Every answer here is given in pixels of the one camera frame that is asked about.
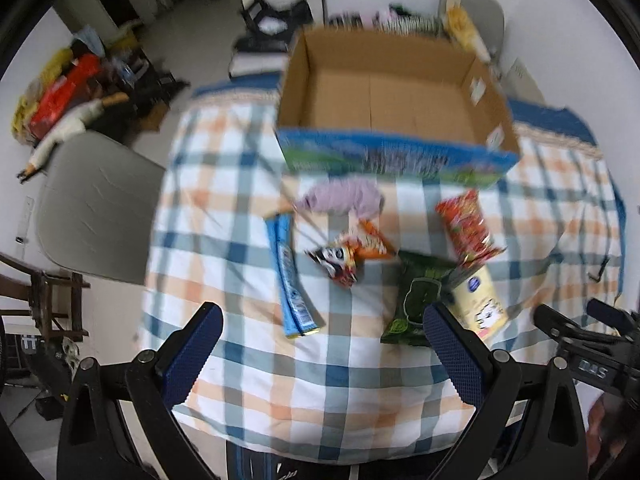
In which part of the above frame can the open cardboard milk box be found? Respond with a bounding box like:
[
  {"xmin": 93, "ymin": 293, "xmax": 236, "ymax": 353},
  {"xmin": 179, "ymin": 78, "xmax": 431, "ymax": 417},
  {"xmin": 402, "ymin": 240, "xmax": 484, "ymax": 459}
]
[{"xmin": 274, "ymin": 27, "xmax": 521, "ymax": 188}]

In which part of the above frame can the red snack packet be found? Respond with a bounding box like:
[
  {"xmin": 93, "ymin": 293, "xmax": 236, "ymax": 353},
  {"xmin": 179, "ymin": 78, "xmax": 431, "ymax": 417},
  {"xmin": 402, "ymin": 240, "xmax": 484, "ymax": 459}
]
[{"xmin": 435, "ymin": 188, "xmax": 504, "ymax": 268}]

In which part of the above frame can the purple cloth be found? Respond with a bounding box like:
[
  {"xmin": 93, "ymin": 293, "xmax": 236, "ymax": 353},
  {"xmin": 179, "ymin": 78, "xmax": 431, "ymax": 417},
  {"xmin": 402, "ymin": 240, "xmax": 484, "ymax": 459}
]
[{"xmin": 294, "ymin": 177, "xmax": 385, "ymax": 219}]

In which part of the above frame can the yellow snack bag on chair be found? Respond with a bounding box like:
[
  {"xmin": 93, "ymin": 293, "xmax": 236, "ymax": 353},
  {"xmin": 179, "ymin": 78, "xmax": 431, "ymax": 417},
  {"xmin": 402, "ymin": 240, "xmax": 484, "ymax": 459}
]
[{"xmin": 444, "ymin": 0, "xmax": 491, "ymax": 64}]

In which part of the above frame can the wooden chair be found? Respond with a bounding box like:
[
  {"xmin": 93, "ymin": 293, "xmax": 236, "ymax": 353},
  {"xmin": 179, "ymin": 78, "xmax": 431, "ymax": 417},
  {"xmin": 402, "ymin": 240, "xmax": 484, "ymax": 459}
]
[{"xmin": 1, "ymin": 254, "xmax": 91, "ymax": 342}]

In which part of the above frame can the black bag on chair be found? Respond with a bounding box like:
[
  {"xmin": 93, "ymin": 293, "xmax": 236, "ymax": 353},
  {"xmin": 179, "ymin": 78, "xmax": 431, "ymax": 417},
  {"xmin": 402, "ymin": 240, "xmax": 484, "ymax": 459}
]
[{"xmin": 233, "ymin": 0, "xmax": 314, "ymax": 53}]

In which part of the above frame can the patterned tote bag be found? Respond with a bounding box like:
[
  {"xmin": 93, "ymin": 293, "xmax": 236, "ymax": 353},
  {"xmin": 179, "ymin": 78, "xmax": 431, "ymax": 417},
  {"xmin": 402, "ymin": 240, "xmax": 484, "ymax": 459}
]
[{"xmin": 373, "ymin": 4, "xmax": 445, "ymax": 37}]

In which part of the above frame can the grey chair by wall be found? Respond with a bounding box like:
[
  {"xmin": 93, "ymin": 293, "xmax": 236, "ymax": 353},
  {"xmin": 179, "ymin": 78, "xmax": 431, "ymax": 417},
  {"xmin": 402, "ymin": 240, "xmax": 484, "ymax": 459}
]
[{"xmin": 438, "ymin": 0, "xmax": 506, "ymax": 65}]

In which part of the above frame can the red plastic bag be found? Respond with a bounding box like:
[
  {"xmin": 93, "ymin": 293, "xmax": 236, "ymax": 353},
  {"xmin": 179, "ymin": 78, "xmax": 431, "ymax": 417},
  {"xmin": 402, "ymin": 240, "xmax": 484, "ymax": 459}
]
[{"xmin": 28, "ymin": 53, "xmax": 102, "ymax": 141}]

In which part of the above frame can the brown cardboard box on floor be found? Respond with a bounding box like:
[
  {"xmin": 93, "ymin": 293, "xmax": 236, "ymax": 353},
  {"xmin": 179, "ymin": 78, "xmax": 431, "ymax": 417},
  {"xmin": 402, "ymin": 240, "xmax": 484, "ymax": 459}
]
[{"xmin": 131, "ymin": 101, "xmax": 169, "ymax": 133}]

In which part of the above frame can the green snack packet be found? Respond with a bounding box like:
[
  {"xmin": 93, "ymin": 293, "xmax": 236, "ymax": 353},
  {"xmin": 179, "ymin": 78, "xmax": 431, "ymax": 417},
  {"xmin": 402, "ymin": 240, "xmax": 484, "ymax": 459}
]
[{"xmin": 380, "ymin": 250, "xmax": 457, "ymax": 347}]

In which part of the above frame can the orange panda snack packet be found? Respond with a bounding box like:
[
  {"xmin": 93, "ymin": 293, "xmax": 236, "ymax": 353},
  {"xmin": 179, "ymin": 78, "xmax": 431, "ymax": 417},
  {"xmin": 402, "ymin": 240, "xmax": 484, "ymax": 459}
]
[{"xmin": 306, "ymin": 220, "xmax": 397, "ymax": 288}]

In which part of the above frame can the white goose plush toy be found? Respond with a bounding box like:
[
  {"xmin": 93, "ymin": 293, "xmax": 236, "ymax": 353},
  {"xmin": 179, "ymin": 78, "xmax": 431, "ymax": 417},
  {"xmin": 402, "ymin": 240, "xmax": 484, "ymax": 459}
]
[{"xmin": 16, "ymin": 92, "xmax": 129, "ymax": 183}]

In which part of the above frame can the black hook on blanket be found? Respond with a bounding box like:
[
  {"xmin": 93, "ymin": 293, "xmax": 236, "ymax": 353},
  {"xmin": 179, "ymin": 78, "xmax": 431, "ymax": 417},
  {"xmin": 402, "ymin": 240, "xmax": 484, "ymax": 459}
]
[{"xmin": 588, "ymin": 257, "xmax": 610, "ymax": 283}]

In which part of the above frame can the grey chair near table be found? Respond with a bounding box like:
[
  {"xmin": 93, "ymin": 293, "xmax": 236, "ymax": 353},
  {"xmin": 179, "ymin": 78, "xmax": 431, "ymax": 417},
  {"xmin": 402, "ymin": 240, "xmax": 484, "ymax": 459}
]
[{"xmin": 36, "ymin": 131, "xmax": 165, "ymax": 285}]

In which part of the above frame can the yellow clothes pile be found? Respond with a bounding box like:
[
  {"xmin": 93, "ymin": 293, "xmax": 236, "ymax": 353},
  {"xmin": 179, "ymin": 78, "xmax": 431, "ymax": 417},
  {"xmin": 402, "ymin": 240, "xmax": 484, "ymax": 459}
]
[{"xmin": 11, "ymin": 48, "xmax": 73, "ymax": 145}]

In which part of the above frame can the plaid checkered table blanket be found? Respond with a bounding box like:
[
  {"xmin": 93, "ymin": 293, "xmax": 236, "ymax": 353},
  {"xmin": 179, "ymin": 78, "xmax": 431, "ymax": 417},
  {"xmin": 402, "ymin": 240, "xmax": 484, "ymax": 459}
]
[{"xmin": 139, "ymin": 84, "xmax": 624, "ymax": 464}]

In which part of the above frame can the blue long snack packet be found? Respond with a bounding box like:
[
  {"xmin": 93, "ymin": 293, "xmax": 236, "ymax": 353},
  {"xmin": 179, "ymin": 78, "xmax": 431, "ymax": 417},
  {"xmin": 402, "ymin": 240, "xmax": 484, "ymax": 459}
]
[{"xmin": 265, "ymin": 212, "xmax": 319, "ymax": 339}]

